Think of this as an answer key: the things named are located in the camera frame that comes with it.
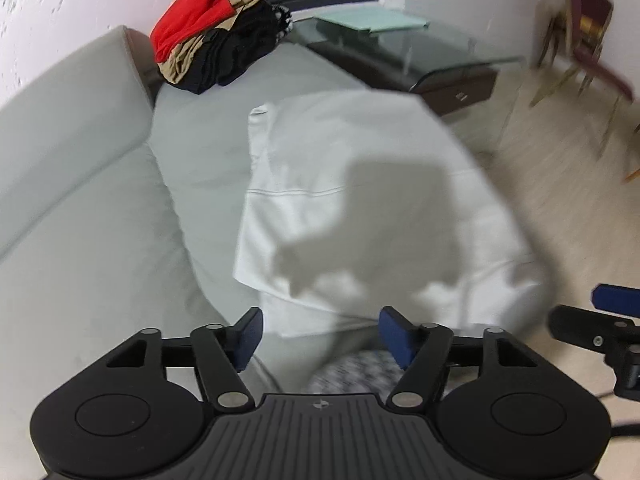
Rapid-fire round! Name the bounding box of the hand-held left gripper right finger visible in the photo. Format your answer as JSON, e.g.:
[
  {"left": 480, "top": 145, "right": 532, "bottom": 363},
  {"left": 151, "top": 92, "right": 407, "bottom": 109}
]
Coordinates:
[{"left": 378, "top": 306, "right": 541, "bottom": 411}]

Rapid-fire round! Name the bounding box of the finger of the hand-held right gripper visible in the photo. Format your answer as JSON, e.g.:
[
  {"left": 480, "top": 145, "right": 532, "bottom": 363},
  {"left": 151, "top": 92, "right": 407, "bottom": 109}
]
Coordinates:
[
  {"left": 547, "top": 304, "right": 640, "bottom": 353},
  {"left": 591, "top": 284, "right": 640, "bottom": 318}
]

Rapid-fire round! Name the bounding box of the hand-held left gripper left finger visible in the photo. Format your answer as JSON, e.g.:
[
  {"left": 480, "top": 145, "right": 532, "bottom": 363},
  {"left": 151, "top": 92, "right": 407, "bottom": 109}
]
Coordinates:
[{"left": 105, "top": 307, "right": 264, "bottom": 411}]

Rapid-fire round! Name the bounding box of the white hooded sweatshirt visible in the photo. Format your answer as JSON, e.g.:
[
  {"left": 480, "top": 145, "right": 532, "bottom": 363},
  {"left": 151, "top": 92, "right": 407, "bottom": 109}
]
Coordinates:
[{"left": 232, "top": 91, "right": 548, "bottom": 338}]

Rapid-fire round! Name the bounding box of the black white checked cloth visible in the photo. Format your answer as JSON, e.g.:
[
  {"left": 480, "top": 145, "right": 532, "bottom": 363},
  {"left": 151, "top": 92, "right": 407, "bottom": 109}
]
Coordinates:
[{"left": 307, "top": 350, "right": 408, "bottom": 396}]

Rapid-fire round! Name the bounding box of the light grey sofa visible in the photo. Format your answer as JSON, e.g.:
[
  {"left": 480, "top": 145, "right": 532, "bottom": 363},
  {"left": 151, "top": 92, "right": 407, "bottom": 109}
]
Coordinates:
[{"left": 0, "top": 25, "right": 551, "bottom": 411}]

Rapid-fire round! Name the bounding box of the glass coffee table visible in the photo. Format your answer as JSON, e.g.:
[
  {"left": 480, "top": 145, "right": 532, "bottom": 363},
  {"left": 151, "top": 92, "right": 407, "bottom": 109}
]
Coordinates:
[{"left": 287, "top": 10, "right": 527, "bottom": 119}]

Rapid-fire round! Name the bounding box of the dark red chair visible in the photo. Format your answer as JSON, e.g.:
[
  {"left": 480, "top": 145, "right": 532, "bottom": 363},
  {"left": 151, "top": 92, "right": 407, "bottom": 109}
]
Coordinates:
[{"left": 530, "top": 0, "right": 640, "bottom": 161}]

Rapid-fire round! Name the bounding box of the black white striped garment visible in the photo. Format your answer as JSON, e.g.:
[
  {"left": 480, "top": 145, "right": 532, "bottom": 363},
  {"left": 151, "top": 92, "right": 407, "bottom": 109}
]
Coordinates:
[{"left": 270, "top": 4, "right": 294, "bottom": 39}]

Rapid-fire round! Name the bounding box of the red folded garment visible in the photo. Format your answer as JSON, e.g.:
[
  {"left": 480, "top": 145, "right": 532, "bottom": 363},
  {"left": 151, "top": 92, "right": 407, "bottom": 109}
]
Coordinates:
[{"left": 150, "top": 0, "right": 244, "bottom": 63}]

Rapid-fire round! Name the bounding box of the black cable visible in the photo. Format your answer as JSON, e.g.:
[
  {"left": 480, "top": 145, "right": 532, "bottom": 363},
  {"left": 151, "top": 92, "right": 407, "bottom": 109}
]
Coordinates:
[{"left": 602, "top": 419, "right": 640, "bottom": 442}]

